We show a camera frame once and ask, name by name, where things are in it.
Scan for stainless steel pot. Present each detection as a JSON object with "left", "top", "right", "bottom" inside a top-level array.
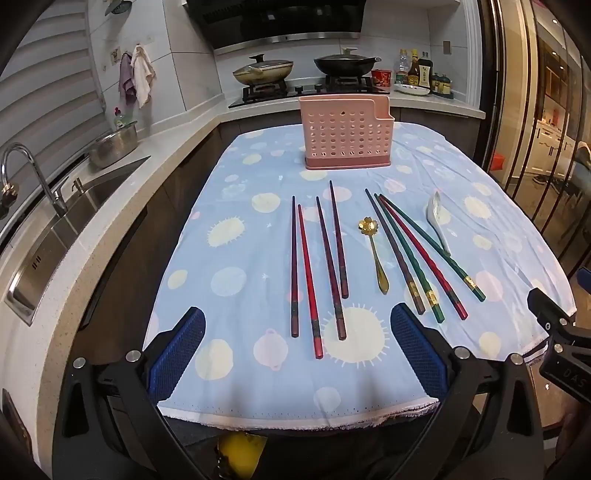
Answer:
[{"left": 87, "top": 120, "right": 140, "bottom": 170}]

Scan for blue printed tablecloth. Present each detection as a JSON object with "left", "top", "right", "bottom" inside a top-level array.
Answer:
[{"left": 144, "top": 121, "right": 578, "bottom": 428}]

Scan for white plate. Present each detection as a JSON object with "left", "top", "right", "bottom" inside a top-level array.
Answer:
[{"left": 393, "top": 82, "right": 433, "bottom": 97}]

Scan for green chopstick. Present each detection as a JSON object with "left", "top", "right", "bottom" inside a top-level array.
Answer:
[
  {"left": 379, "top": 194, "right": 487, "bottom": 302},
  {"left": 374, "top": 194, "right": 445, "bottom": 324}
]

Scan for pink perforated utensil holder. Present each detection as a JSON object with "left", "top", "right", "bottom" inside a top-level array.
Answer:
[{"left": 298, "top": 95, "right": 395, "bottom": 172}]

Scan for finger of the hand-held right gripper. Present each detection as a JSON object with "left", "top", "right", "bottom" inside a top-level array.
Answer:
[{"left": 527, "top": 288, "right": 576, "bottom": 334}]

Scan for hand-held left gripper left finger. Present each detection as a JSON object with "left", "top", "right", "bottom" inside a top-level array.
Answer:
[{"left": 53, "top": 307, "right": 206, "bottom": 480}]

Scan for white hanging towel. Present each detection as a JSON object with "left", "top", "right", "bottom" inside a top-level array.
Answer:
[{"left": 130, "top": 44, "right": 157, "bottom": 110}]

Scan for red chopstick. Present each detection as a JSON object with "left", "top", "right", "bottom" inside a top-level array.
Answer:
[
  {"left": 297, "top": 204, "right": 323, "bottom": 360},
  {"left": 378, "top": 195, "right": 469, "bottom": 321}
]

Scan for black range hood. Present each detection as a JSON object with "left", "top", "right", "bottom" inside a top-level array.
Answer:
[{"left": 184, "top": 0, "right": 368, "bottom": 52}]

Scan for black gas stove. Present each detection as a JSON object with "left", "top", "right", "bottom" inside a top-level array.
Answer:
[{"left": 228, "top": 75, "right": 391, "bottom": 110}]

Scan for beige wok with lid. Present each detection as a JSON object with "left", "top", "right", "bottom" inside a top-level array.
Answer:
[{"left": 232, "top": 54, "right": 295, "bottom": 87}]

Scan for stainless steel sink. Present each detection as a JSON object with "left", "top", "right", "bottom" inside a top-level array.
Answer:
[{"left": 4, "top": 155, "right": 151, "bottom": 327}]

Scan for glass sliding door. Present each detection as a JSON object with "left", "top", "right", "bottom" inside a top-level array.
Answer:
[{"left": 480, "top": 0, "right": 591, "bottom": 278}]

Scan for gold flower spoon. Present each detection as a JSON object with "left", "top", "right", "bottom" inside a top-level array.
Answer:
[{"left": 357, "top": 216, "right": 390, "bottom": 294}]

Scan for yellow object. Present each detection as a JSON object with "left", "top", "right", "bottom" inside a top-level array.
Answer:
[{"left": 216, "top": 431, "right": 269, "bottom": 480}]

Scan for white ceramic spoon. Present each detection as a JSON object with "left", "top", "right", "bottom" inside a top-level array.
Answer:
[{"left": 425, "top": 191, "right": 452, "bottom": 257}]

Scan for small seasoning jars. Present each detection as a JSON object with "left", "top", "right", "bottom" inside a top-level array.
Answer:
[{"left": 431, "top": 73, "right": 454, "bottom": 99}]

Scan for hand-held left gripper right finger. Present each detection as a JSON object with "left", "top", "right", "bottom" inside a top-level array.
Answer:
[{"left": 390, "top": 303, "right": 548, "bottom": 480}]

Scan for black wok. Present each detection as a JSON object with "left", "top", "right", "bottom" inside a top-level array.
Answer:
[{"left": 313, "top": 47, "right": 382, "bottom": 77}]

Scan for purple hanging towel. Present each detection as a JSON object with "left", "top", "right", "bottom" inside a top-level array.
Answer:
[{"left": 119, "top": 52, "right": 138, "bottom": 105}]

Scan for chrome faucet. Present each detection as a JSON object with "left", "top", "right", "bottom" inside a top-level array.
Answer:
[{"left": 0, "top": 143, "right": 71, "bottom": 219}]

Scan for window blind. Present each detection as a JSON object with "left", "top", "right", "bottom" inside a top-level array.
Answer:
[{"left": 0, "top": 9, "right": 105, "bottom": 185}]

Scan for dark brown chopstick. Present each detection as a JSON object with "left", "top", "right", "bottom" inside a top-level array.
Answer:
[
  {"left": 365, "top": 188, "right": 426, "bottom": 316},
  {"left": 290, "top": 196, "right": 299, "bottom": 337},
  {"left": 329, "top": 180, "right": 350, "bottom": 299},
  {"left": 315, "top": 196, "right": 347, "bottom": 341}
]

